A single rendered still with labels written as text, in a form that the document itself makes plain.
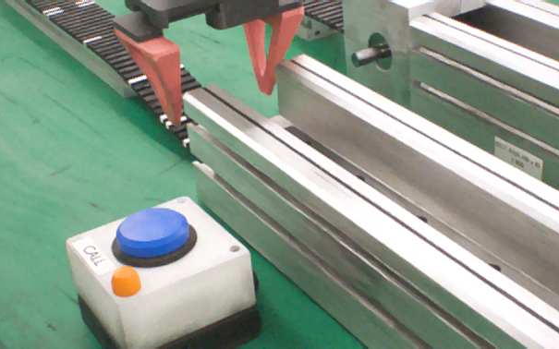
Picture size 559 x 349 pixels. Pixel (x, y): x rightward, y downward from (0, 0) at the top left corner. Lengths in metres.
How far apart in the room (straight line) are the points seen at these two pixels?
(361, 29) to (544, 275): 0.35
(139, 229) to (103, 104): 0.35
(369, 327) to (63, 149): 0.36
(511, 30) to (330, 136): 0.19
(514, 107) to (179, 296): 0.28
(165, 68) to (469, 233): 0.24
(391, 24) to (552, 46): 0.12
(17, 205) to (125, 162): 0.09
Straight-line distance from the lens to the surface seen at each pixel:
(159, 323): 0.54
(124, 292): 0.53
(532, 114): 0.69
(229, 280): 0.55
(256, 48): 0.77
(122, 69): 0.87
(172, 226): 0.55
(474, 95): 0.73
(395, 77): 0.80
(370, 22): 0.81
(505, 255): 0.55
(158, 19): 0.68
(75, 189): 0.76
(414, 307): 0.50
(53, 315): 0.63
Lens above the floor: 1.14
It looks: 29 degrees down
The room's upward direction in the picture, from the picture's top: 6 degrees counter-clockwise
